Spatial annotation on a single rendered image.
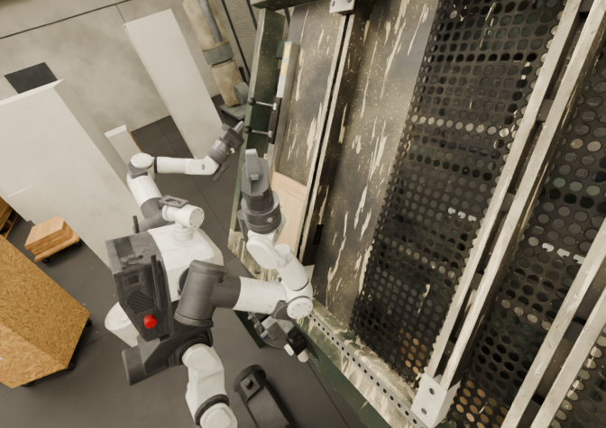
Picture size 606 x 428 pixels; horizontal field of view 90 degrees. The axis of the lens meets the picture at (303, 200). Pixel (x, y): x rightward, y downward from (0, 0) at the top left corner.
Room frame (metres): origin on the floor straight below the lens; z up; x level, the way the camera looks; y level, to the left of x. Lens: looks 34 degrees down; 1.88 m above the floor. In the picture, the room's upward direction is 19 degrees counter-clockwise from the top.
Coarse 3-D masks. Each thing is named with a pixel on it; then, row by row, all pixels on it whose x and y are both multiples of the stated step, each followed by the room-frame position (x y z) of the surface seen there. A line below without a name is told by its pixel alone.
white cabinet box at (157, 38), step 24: (144, 24) 4.59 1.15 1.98; (168, 24) 4.68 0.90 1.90; (144, 48) 4.54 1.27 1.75; (168, 48) 4.63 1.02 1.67; (168, 72) 4.58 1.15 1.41; (192, 72) 4.69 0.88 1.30; (168, 96) 4.53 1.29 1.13; (192, 96) 4.64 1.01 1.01; (192, 120) 4.59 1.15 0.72; (216, 120) 4.70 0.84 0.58; (192, 144) 4.53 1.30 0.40
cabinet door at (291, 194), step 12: (276, 180) 1.21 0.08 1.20; (288, 180) 1.14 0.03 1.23; (276, 192) 1.18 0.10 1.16; (288, 192) 1.11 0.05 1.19; (300, 192) 1.04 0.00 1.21; (288, 204) 1.09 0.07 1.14; (300, 204) 1.02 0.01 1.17; (288, 216) 1.06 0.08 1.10; (300, 216) 1.00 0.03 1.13; (288, 228) 1.04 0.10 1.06; (288, 240) 1.01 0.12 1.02
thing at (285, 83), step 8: (296, 48) 1.37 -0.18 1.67; (288, 56) 1.36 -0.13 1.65; (296, 56) 1.37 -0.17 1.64; (288, 64) 1.35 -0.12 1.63; (280, 72) 1.38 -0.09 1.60; (288, 72) 1.34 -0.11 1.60; (280, 80) 1.36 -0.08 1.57; (288, 80) 1.34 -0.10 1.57; (280, 88) 1.34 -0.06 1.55; (288, 88) 1.33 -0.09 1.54; (280, 96) 1.33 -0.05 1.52; (288, 96) 1.33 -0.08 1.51; (288, 104) 1.32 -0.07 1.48; (280, 112) 1.30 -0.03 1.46; (280, 120) 1.30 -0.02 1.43; (280, 128) 1.29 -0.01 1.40; (280, 136) 1.29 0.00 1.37; (272, 144) 1.28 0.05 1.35; (280, 144) 1.28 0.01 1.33; (272, 152) 1.26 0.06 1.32; (272, 160) 1.25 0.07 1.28; (272, 168) 1.24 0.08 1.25; (272, 176) 1.24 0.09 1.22
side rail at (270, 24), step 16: (272, 16) 1.63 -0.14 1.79; (256, 32) 1.64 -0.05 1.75; (272, 32) 1.61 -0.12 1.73; (256, 48) 1.61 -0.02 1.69; (272, 48) 1.60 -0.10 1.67; (256, 64) 1.57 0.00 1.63; (272, 64) 1.59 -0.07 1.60; (256, 80) 1.54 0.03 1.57; (272, 80) 1.58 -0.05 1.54; (256, 96) 1.53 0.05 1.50; (272, 96) 1.57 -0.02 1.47; (256, 112) 1.52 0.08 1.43; (256, 128) 1.50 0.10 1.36; (256, 144) 1.49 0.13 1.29; (240, 160) 1.48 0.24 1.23; (240, 176) 1.44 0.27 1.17; (240, 192) 1.41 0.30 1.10; (240, 208) 1.39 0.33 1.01
